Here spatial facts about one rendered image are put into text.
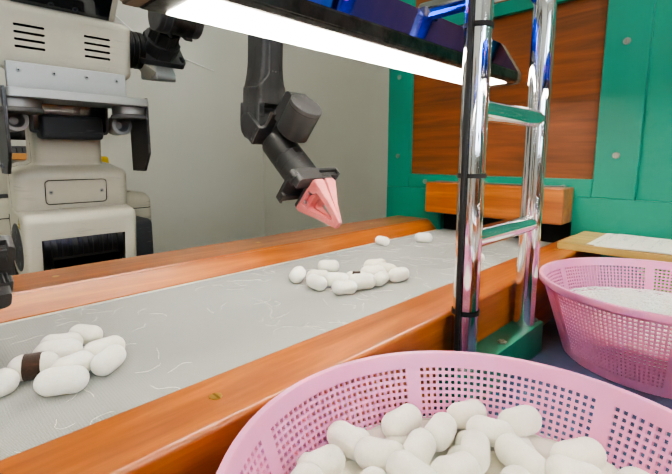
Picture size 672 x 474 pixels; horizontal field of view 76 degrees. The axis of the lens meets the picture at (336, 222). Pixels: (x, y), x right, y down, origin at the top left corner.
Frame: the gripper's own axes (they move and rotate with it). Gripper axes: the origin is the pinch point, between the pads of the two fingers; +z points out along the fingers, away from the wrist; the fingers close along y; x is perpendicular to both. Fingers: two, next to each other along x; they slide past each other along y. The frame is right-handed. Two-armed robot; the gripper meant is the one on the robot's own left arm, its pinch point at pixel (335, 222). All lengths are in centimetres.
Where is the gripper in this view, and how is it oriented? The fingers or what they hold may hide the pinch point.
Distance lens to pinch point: 68.5
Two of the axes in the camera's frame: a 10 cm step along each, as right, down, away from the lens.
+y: 7.0, -1.2, 7.0
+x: -4.6, 6.8, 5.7
